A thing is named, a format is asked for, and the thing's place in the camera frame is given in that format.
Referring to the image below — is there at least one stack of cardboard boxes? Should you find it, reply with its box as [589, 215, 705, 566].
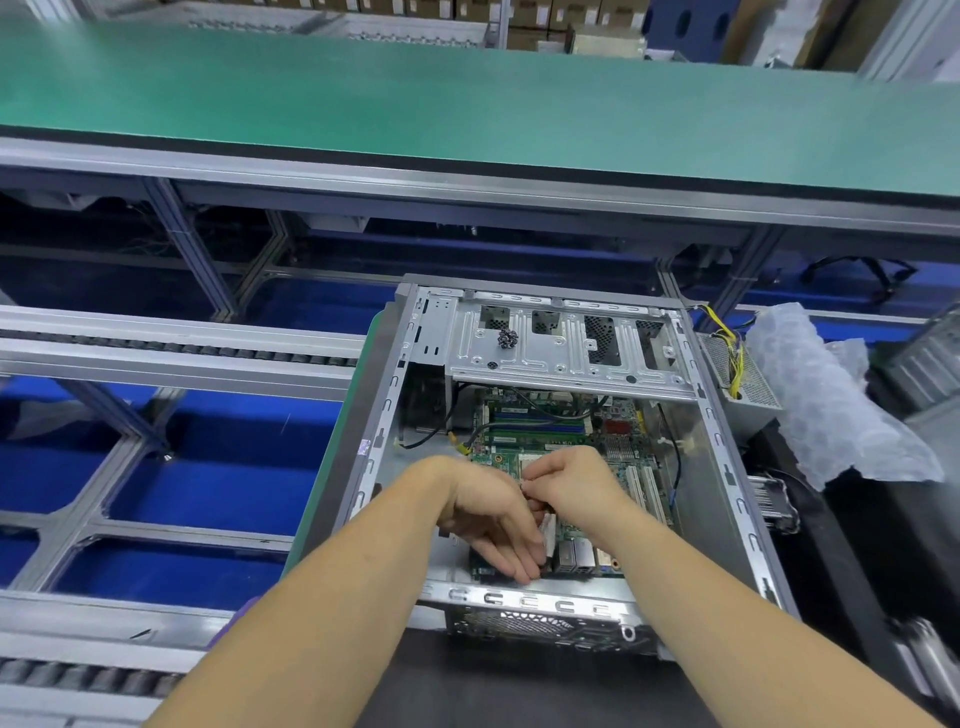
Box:
[285, 0, 662, 56]

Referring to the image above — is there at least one black cable loop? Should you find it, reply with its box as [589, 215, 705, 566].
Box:
[802, 252, 918, 296]

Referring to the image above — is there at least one metal heatsink cooler fan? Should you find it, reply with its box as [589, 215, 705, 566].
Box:
[747, 471, 803, 536]

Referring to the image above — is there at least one grey power supply unit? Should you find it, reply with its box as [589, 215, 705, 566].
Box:
[693, 300, 785, 440]

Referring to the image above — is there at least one grey computer tower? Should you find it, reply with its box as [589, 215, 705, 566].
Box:
[877, 307, 960, 416]

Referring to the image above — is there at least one person's right hand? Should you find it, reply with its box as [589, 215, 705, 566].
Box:
[519, 444, 641, 551]

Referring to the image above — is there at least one person's right forearm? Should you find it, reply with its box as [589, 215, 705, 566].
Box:
[594, 504, 941, 728]

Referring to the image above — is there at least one green motherboard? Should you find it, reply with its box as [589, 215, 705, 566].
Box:
[457, 384, 677, 581]

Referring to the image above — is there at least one white bubble wrap bag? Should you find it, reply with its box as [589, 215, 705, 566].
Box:
[747, 303, 947, 491]

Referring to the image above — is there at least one person's left hand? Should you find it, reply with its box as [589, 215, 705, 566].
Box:
[424, 454, 551, 585]

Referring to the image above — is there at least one aluminium roller conveyor rail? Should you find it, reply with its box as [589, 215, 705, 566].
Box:
[0, 306, 369, 401]

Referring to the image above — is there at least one person's left forearm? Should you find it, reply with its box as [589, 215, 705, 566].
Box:
[150, 459, 461, 728]

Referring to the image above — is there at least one green conveyor belt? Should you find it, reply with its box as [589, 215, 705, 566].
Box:
[0, 15, 960, 200]

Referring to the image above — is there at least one black and silver computer case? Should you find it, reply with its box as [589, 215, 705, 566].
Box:
[333, 274, 800, 659]

